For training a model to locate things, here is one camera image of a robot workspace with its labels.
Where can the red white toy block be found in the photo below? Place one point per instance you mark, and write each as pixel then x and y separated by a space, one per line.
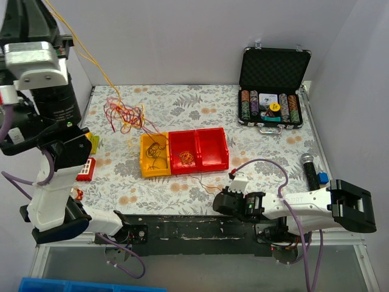
pixel 87 171

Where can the small blue toy block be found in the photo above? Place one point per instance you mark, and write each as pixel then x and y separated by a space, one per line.
pixel 322 178

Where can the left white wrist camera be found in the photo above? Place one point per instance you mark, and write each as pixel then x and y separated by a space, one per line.
pixel 35 65

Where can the yellow green toy block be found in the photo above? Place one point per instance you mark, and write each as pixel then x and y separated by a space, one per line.
pixel 94 139

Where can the black microphone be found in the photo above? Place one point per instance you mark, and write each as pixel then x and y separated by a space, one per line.
pixel 307 162

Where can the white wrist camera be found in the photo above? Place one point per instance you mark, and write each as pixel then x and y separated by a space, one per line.
pixel 239 183
pixel 35 65

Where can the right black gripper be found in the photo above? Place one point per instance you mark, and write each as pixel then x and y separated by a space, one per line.
pixel 221 203

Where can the red double plastic bin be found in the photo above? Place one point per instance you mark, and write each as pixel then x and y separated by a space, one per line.
pixel 198 151

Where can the white card deck box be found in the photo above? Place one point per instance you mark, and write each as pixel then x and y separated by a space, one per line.
pixel 267 99

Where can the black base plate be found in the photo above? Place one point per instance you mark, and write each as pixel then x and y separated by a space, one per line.
pixel 157 235

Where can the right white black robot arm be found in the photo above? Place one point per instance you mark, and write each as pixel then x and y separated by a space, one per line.
pixel 340 204

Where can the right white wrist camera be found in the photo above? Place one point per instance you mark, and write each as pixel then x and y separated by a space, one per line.
pixel 239 183

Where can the aluminium frame rail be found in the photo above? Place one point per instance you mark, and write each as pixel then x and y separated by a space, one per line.
pixel 42 252

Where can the colourful wire ball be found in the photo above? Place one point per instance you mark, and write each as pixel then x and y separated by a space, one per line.
pixel 127 118

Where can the yellow round dealer button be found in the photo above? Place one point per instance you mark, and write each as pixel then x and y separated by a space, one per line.
pixel 275 107

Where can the black poker chip case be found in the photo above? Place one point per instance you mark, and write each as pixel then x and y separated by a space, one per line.
pixel 271 71

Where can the blue plastic tray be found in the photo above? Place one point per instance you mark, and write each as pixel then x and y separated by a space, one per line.
pixel 36 284

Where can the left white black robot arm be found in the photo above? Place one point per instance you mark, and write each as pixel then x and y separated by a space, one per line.
pixel 39 110

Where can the yellow plastic bin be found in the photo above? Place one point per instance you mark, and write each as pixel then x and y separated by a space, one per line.
pixel 155 155

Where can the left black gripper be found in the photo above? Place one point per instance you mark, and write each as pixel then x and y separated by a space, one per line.
pixel 37 36

